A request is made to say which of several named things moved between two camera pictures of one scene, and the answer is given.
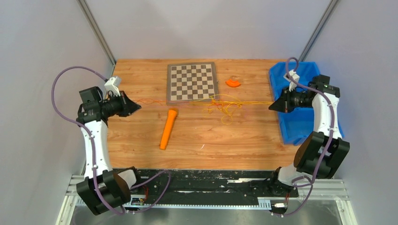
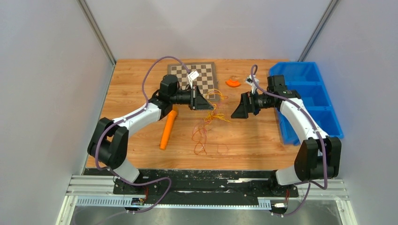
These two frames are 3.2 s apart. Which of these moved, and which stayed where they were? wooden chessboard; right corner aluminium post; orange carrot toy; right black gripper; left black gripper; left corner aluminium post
Moved: left black gripper; right black gripper
Stayed: orange carrot toy; left corner aluminium post; right corner aluminium post; wooden chessboard
